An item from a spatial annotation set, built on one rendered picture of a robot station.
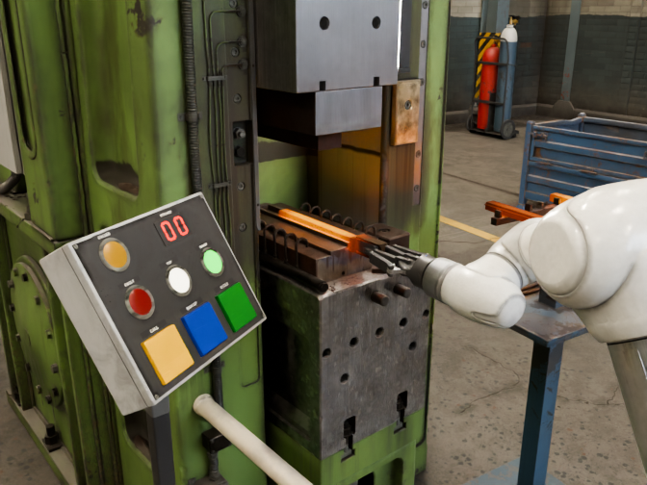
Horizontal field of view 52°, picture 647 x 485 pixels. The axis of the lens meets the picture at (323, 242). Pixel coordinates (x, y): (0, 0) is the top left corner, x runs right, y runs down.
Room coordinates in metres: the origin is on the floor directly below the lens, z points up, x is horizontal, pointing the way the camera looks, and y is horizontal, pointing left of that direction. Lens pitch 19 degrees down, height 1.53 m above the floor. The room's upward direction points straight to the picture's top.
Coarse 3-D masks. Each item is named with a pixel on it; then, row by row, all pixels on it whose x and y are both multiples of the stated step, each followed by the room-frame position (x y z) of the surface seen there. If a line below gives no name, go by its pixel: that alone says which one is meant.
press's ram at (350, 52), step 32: (256, 0) 1.53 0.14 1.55; (288, 0) 1.44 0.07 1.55; (320, 0) 1.46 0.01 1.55; (352, 0) 1.52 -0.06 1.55; (384, 0) 1.58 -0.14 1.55; (256, 32) 1.53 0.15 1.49; (288, 32) 1.44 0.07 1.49; (320, 32) 1.46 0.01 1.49; (352, 32) 1.52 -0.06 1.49; (384, 32) 1.58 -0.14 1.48; (256, 64) 1.53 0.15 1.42; (288, 64) 1.44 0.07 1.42; (320, 64) 1.46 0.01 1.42; (352, 64) 1.52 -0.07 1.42; (384, 64) 1.58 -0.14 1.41
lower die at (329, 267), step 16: (288, 208) 1.84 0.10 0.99; (288, 224) 1.69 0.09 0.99; (304, 224) 1.66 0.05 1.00; (336, 224) 1.68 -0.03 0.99; (272, 240) 1.59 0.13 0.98; (288, 240) 1.59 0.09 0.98; (320, 240) 1.56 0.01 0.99; (336, 240) 1.54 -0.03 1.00; (272, 256) 1.59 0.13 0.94; (288, 256) 1.54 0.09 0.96; (304, 256) 1.48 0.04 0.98; (320, 256) 1.47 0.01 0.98; (336, 256) 1.49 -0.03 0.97; (352, 256) 1.52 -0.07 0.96; (320, 272) 1.46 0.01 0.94; (336, 272) 1.49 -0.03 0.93; (352, 272) 1.52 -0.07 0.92
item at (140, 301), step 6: (132, 294) 0.96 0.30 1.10; (138, 294) 0.97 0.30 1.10; (144, 294) 0.98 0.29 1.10; (132, 300) 0.96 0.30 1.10; (138, 300) 0.97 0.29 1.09; (144, 300) 0.98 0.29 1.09; (150, 300) 0.99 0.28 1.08; (132, 306) 0.95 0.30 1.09; (138, 306) 0.96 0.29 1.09; (144, 306) 0.97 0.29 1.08; (150, 306) 0.98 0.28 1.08; (138, 312) 0.95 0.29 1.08; (144, 312) 0.96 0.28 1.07
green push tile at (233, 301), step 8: (232, 288) 1.14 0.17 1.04; (240, 288) 1.16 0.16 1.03; (216, 296) 1.10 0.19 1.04; (224, 296) 1.11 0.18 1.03; (232, 296) 1.13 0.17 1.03; (240, 296) 1.14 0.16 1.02; (224, 304) 1.10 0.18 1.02; (232, 304) 1.12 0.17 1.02; (240, 304) 1.13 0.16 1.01; (248, 304) 1.15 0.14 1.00; (224, 312) 1.10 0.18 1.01; (232, 312) 1.11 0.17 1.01; (240, 312) 1.12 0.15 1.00; (248, 312) 1.14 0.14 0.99; (232, 320) 1.09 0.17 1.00; (240, 320) 1.11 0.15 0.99; (248, 320) 1.13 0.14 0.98; (232, 328) 1.09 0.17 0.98; (240, 328) 1.10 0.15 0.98
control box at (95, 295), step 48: (96, 240) 0.98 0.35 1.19; (144, 240) 1.06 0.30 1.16; (192, 240) 1.14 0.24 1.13; (96, 288) 0.93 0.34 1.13; (144, 288) 0.99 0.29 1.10; (192, 288) 1.07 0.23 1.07; (96, 336) 0.92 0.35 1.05; (144, 336) 0.94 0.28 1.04; (240, 336) 1.10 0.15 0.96; (144, 384) 0.89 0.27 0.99
